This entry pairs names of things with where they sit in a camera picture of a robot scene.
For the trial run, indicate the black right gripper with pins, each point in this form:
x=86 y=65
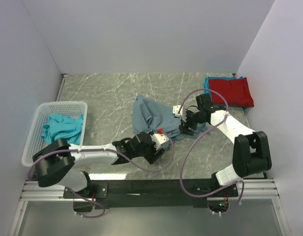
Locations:
x=185 y=125

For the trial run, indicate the grey blue t shirt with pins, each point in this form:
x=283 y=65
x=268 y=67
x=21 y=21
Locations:
x=148 y=115

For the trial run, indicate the crumpled turquoise t shirt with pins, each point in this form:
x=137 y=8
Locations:
x=63 y=127

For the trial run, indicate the folded red t shirt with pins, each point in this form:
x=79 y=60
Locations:
x=234 y=90

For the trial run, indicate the white plastic mesh basket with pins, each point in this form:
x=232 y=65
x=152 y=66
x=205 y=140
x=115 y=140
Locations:
x=35 y=142

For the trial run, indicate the folded turquoise t shirt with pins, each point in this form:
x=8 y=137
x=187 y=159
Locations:
x=207 y=79

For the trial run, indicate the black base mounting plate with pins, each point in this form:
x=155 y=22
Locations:
x=147 y=193

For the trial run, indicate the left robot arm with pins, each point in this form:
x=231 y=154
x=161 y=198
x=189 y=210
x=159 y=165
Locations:
x=57 y=163

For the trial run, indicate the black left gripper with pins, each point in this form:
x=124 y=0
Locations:
x=152 y=157

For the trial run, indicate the aluminium rail frame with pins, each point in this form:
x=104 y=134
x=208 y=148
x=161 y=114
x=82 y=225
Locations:
x=76 y=86

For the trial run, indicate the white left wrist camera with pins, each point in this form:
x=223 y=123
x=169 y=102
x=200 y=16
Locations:
x=160 y=139

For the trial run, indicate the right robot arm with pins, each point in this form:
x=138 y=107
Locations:
x=251 y=151

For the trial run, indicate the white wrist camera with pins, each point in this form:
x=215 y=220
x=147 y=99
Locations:
x=160 y=139
x=178 y=111

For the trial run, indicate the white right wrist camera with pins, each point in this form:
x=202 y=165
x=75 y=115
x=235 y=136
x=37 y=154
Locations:
x=178 y=111

